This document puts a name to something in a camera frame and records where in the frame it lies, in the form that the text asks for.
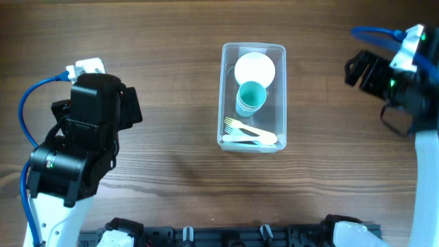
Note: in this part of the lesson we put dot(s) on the blue cup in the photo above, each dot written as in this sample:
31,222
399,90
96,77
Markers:
244,114

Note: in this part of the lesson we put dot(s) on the green cup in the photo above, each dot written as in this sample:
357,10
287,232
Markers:
252,93

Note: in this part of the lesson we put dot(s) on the yellow fork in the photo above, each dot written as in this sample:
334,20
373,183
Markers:
262,133

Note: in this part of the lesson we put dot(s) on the light blue fork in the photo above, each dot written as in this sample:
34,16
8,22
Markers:
236,131

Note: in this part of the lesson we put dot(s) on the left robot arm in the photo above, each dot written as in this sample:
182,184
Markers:
62,175

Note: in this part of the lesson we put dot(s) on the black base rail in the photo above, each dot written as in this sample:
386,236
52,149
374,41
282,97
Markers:
293,235

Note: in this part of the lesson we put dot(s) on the white spoon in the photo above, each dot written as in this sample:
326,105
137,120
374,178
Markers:
264,139

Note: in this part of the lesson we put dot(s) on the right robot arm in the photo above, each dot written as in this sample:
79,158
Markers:
408,82

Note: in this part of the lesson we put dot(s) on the pink cup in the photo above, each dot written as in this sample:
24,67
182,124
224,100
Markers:
244,107

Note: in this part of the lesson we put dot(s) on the mint green fork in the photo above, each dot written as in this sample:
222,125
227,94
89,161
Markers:
249,145

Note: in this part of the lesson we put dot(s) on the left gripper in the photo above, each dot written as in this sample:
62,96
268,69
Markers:
132,107

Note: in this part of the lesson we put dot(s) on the clear plastic container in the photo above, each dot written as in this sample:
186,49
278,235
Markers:
272,116

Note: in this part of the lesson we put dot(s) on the white pink bowl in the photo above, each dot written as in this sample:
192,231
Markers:
256,67

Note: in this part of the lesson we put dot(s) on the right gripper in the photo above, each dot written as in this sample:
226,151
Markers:
372,77

